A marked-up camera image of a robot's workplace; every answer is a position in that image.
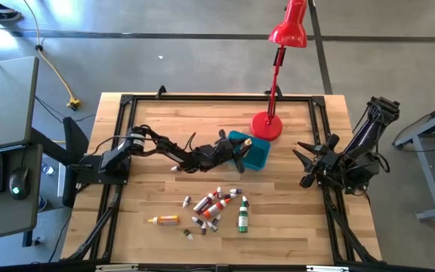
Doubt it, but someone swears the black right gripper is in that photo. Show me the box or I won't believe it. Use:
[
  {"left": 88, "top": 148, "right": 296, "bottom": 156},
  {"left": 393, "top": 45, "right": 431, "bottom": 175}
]
[{"left": 292, "top": 134, "right": 341, "bottom": 189}]

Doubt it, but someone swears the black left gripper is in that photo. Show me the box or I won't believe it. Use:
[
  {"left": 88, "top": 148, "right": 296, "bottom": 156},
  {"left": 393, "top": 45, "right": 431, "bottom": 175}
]
[{"left": 199, "top": 129, "right": 254, "bottom": 174}]

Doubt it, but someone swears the teal plastic bin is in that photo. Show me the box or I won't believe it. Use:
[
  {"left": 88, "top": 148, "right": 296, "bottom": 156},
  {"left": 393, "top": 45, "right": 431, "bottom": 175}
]
[{"left": 227, "top": 130, "right": 271, "bottom": 172}]

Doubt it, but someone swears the orange-capped red bottle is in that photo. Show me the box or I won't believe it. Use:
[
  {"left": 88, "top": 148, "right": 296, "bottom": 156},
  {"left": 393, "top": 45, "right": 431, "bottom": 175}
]
[{"left": 202, "top": 198, "right": 233, "bottom": 219}]

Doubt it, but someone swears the red-capped dark red bottle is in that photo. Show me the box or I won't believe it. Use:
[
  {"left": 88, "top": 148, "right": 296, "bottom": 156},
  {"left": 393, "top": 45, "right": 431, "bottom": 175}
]
[{"left": 193, "top": 191, "right": 218, "bottom": 215}]

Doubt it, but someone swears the large green coloring bottle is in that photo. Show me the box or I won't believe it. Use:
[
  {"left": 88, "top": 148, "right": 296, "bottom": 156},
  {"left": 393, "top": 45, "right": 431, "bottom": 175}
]
[{"left": 237, "top": 200, "right": 249, "bottom": 234}]

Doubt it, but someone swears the red desk lamp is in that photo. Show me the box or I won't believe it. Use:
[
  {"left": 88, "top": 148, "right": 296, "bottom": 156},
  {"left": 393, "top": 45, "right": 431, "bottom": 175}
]
[{"left": 250, "top": 0, "right": 309, "bottom": 143}]

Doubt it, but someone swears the grey metal table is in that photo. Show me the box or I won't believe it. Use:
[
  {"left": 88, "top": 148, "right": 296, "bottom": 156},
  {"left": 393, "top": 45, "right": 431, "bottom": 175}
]
[{"left": 392, "top": 94, "right": 435, "bottom": 222}]

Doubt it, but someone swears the black desk base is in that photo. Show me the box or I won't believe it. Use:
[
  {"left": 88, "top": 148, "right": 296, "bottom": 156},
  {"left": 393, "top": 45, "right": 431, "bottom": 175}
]
[{"left": 30, "top": 116, "right": 90, "bottom": 208}]

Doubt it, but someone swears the black computer mouse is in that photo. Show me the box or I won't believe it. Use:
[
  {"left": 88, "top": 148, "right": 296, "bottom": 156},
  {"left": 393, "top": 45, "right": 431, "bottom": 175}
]
[{"left": 8, "top": 166, "right": 30, "bottom": 200}]

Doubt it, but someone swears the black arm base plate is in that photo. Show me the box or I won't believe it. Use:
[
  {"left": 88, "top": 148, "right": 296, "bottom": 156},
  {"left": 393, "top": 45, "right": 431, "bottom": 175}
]
[
  {"left": 317, "top": 172, "right": 377, "bottom": 194},
  {"left": 76, "top": 153, "right": 131, "bottom": 186}
]

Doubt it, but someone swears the black aluminium table frame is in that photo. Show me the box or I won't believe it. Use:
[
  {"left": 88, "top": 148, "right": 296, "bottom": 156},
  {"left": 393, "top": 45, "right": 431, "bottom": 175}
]
[{"left": 60, "top": 92, "right": 383, "bottom": 272}]

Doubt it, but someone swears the silver metal bracket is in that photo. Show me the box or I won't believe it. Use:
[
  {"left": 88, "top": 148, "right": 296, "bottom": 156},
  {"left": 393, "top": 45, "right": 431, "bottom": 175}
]
[
  {"left": 95, "top": 264, "right": 139, "bottom": 272},
  {"left": 306, "top": 265, "right": 350, "bottom": 272}
]

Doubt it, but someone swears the black floor cable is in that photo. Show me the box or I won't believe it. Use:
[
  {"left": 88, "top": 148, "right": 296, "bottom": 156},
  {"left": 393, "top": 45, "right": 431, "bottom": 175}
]
[{"left": 34, "top": 94, "right": 97, "bottom": 124}]

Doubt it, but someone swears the yellow extension cord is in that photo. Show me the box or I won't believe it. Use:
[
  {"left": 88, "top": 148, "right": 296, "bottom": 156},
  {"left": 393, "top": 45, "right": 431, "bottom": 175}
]
[{"left": 23, "top": 0, "right": 82, "bottom": 112}]

